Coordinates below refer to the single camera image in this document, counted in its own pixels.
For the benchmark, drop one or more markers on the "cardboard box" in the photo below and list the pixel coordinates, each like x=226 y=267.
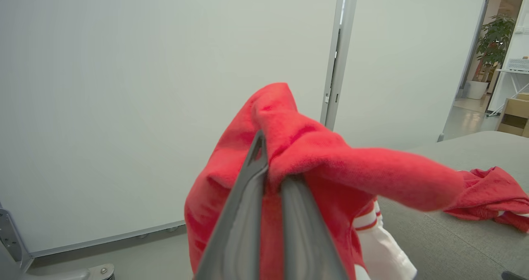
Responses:
x=514 y=114

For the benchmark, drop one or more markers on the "white box device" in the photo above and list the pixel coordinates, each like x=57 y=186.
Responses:
x=518 y=64

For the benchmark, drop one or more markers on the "red garment with white stripes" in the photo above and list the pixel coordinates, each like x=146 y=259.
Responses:
x=339 y=168

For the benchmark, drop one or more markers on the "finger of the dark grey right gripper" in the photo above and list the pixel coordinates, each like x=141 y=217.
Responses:
x=514 y=276

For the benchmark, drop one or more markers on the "white plant pot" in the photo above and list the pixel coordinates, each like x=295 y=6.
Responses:
x=477 y=89

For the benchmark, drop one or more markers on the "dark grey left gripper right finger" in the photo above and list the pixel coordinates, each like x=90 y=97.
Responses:
x=308 y=234

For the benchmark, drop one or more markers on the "grey partition foot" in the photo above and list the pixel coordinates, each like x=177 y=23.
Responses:
x=49 y=274

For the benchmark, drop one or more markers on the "grey partition bottom rail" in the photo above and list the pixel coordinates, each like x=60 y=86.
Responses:
x=111 y=238

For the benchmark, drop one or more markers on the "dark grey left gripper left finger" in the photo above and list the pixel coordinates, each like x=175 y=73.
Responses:
x=241 y=226

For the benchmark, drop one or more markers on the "green potted plant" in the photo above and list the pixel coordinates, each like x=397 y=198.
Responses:
x=495 y=40

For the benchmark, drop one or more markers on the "grey partition double post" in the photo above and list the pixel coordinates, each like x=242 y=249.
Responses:
x=341 y=52

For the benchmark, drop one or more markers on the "grey partition corner post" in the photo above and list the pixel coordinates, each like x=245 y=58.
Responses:
x=10 y=234

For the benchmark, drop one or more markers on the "white table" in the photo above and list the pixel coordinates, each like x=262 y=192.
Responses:
x=512 y=85

